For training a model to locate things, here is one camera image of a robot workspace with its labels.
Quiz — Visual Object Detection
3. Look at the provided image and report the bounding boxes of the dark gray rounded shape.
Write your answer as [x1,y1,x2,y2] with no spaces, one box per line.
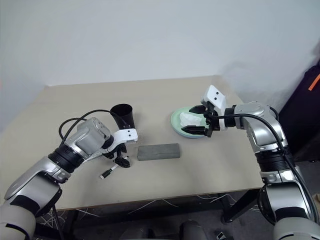
[179,219,210,240]

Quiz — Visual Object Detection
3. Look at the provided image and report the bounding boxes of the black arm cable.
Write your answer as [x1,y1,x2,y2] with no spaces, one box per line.
[214,113,320,221]
[58,109,118,141]

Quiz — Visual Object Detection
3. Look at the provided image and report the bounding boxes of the tangled white wires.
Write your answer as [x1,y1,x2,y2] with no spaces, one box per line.
[194,191,240,208]
[37,206,103,227]

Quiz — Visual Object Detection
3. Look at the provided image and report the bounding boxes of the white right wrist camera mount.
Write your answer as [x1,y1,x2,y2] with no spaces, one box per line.
[201,84,228,132]

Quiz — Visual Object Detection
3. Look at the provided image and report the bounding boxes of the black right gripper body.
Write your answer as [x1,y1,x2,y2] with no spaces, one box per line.
[202,99,221,138]

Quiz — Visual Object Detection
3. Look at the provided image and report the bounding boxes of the white marker with black cap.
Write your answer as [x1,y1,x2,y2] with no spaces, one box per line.
[99,164,119,180]

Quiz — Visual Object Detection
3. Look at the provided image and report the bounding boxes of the black bag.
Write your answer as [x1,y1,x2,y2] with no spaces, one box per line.
[278,64,320,156]

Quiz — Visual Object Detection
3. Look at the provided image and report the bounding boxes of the black table leg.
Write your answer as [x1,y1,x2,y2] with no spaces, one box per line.
[221,189,263,224]

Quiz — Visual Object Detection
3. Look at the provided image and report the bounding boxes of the white tissue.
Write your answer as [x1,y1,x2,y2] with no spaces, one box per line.
[178,112,208,127]

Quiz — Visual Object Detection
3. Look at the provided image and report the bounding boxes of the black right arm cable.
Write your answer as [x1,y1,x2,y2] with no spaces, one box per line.
[214,113,320,221]

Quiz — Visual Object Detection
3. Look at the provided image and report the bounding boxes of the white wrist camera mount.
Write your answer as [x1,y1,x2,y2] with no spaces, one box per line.
[101,128,139,157]
[201,84,228,132]

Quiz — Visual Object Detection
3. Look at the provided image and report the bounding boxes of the orange strap tag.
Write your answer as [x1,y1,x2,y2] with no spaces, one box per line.
[308,73,320,92]

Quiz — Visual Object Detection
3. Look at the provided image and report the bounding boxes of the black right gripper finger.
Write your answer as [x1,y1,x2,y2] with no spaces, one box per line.
[181,125,210,137]
[189,105,208,114]

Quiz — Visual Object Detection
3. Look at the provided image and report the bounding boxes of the gray glasses case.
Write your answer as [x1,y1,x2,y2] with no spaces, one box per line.
[137,142,182,162]

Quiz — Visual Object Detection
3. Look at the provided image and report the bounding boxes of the black pen holder cup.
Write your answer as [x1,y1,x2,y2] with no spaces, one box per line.
[110,103,136,131]

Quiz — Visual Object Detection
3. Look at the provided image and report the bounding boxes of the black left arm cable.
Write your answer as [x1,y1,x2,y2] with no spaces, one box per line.
[58,109,118,141]

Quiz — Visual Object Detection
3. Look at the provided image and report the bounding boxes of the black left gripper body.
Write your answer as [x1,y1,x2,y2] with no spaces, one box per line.
[103,139,127,160]

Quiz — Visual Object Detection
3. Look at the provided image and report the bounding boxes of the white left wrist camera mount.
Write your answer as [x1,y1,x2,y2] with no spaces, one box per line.
[101,128,139,157]

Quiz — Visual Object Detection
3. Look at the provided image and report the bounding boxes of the green plastic plate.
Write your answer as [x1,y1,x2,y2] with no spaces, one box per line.
[170,106,210,140]

